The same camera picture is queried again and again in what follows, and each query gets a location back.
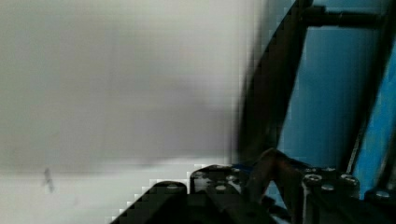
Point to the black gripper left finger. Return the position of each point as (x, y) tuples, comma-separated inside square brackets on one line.
[(214, 196)]

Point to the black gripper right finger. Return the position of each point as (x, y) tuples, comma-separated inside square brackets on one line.
[(332, 197)]

